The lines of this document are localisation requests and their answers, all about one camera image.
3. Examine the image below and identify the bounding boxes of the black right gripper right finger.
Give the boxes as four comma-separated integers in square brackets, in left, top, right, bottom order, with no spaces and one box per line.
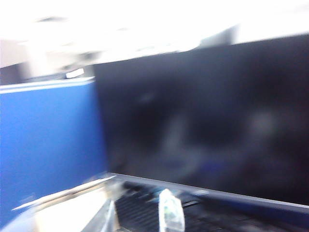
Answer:
[158,188,186,232]

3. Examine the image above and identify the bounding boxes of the blue office partition panel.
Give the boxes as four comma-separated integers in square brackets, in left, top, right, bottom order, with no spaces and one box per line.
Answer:
[0,76,110,225]

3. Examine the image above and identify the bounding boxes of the black computer monitor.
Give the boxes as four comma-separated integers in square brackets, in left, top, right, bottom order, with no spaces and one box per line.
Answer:
[93,33,309,209]

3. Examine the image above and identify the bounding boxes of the black computer keyboard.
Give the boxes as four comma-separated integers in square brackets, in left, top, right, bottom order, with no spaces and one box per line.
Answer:
[114,181,218,232]

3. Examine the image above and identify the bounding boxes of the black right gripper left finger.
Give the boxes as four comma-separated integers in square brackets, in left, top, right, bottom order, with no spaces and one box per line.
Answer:
[102,199,116,232]

